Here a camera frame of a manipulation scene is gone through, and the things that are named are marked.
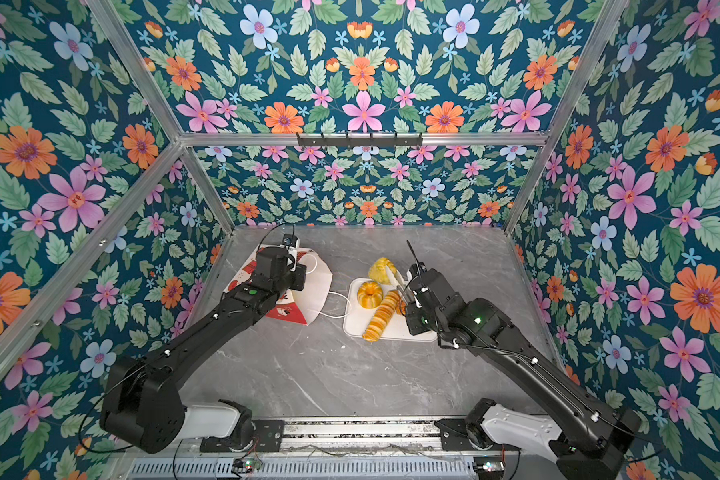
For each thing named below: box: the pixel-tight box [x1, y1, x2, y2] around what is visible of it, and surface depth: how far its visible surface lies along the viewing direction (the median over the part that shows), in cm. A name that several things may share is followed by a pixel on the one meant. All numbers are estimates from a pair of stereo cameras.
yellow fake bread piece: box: [368, 257, 397, 285], surface depth 84 cm
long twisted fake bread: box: [362, 290, 402, 343], surface depth 94 cm
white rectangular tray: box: [343, 278, 438, 342], surface depth 96 cm
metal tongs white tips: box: [390, 266, 418, 307], surface depth 78 cm
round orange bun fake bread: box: [357, 280, 384, 309], surface depth 98 cm
